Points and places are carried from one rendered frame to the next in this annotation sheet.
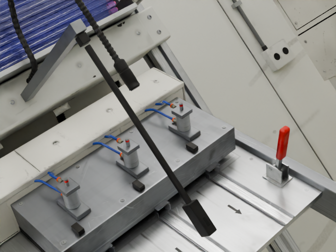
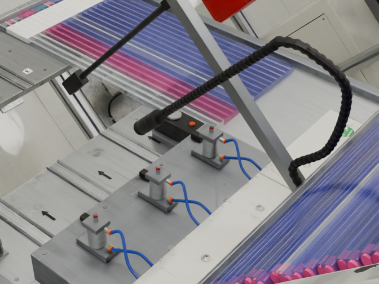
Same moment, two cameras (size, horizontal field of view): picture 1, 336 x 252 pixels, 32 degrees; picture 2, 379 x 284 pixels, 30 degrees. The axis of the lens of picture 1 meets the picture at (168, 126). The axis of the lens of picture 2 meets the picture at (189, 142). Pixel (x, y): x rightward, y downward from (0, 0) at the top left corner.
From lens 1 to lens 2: 133 cm
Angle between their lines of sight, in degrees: 102
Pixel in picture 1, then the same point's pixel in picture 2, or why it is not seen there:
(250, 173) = (22, 258)
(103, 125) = (206, 233)
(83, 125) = (234, 233)
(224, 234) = (61, 191)
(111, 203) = (172, 161)
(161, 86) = not seen: outside the picture
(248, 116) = not seen: outside the picture
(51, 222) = (227, 145)
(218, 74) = not seen: outside the picture
